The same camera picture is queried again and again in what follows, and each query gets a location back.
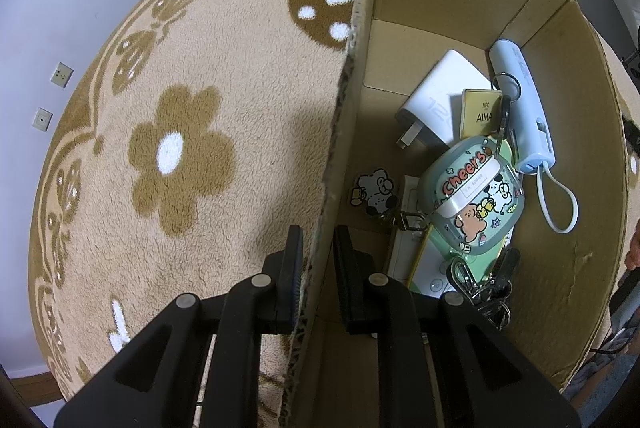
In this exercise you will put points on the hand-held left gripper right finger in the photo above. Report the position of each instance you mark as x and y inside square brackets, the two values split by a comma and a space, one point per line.
[350, 283]

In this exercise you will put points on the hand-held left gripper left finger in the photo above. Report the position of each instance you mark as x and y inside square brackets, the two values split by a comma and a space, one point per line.
[292, 280]

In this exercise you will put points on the white tube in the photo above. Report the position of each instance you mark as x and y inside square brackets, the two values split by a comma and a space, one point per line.
[402, 253]

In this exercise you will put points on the green oval gadget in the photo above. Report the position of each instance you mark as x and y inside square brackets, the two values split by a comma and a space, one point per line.
[432, 268]

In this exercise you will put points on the white dog charm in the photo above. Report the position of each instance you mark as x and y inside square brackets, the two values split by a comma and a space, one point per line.
[375, 190]

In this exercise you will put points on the bunch of keys with rings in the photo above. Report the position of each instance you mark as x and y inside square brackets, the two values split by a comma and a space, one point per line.
[480, 288]

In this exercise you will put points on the green cartoon earbuds case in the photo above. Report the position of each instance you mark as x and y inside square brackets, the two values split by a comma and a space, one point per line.
[470, 198]

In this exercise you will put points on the brown cardboard box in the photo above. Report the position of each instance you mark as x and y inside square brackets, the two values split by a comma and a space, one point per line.
[575, 158]

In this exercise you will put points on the white wall charger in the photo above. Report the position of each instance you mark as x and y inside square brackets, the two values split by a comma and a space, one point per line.
[445, 93]

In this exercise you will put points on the light blue power bank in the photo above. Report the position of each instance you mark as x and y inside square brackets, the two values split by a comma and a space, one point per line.
[525, 108]

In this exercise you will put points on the yellow key tag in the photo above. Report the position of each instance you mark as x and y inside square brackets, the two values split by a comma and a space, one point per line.
[481, 113]

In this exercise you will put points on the person's right hand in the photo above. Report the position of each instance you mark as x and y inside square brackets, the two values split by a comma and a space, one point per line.
[634, 248]

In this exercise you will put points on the white wall socket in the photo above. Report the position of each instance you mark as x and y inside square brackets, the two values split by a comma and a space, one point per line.
[42, 120]
[61, 75]

